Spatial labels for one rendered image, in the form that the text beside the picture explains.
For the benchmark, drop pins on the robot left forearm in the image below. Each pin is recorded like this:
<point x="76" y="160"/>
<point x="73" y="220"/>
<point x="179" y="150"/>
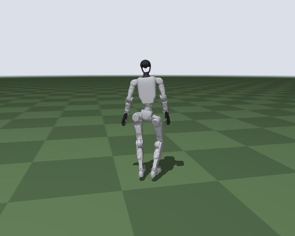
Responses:
<point x="127" y="107"/>

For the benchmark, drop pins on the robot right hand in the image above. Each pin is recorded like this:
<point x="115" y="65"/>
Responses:
<point x="168" y="118"/>

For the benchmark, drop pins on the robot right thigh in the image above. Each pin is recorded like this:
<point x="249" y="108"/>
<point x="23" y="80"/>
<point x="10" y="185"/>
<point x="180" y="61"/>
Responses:
<point x="158" y="127"/>

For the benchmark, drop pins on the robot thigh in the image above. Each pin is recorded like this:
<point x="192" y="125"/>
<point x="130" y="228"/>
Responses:
<point x="138" y="125"/>
<point x="158" y="127"/>

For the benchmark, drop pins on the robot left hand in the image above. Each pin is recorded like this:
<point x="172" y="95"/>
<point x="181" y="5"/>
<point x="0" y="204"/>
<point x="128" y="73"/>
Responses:
<point x="123" y="119"/>

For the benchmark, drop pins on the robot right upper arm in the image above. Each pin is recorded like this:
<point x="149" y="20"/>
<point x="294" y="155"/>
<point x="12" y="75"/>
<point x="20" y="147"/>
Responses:
<point x="161" y="88"/>

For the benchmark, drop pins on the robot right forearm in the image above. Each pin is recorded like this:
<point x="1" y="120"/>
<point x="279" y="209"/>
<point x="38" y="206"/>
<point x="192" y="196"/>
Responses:
<point x="164" y="105"/>

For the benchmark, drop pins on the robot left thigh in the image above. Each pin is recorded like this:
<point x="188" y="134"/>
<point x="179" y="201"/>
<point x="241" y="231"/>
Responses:
<point x="138" y="125"/>

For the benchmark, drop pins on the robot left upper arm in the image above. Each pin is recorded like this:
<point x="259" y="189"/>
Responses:
<point x="133" y="83"/>

